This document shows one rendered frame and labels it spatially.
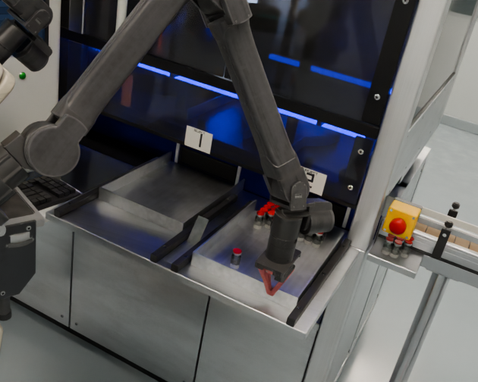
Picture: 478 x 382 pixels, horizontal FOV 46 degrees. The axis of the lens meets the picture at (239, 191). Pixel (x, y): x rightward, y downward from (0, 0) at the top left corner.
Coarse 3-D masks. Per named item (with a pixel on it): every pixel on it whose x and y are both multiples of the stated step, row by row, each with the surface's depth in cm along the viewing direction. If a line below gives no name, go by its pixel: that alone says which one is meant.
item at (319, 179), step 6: (306, 168) 147; (306, 174) 147; (318, 174) 146; (324, 174) 145; (318, 180) 146; (324, 180) 146; (312, 186) 148; (318, 186) 147; (312, 192) 148; (318, 192) 147
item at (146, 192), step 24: (144, 168) 163; (168, 168) 171; (120, 192) 153; (144, 192) 155; (168, 192) 158; (192, 192) 160; (216, 192) 163; (144, 216) 143; (168, 216) 140; (192, 216) 142
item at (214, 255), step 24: (240, 216) 148; (216, 240) 138; (240, 240) 142; (264, 240) 144; (192, 264) 129; (216, 264) 126; (240, 264) 132; (312, 264) 138; (264, 288) 122; (288, 288) 127
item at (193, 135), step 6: (186, 132) 160; (192, 132) 159; (198, 132) 158; (204, 132) 157; (186, 138) 161; (192, 138) 160; (198, 138) 159; (204, 138) 158; (210, 138) 157; (186, 144) 161; (192, 144) 160; (198, 144) 160; (204, 144) 159; (210, 144) 158; (204, 150) 159
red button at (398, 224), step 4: (392, 220) 138; (396, 220) 137; (400, 220) 137; (392, 224) 137; (396, 224) 137; (400, 224) 137; (404, 224) 137; (392, 228) 138; (396, 228) 137; (400, 228) 137; (404, 228) 137; (392, 232) 138; (396, 232) 138; (400, 232) 137
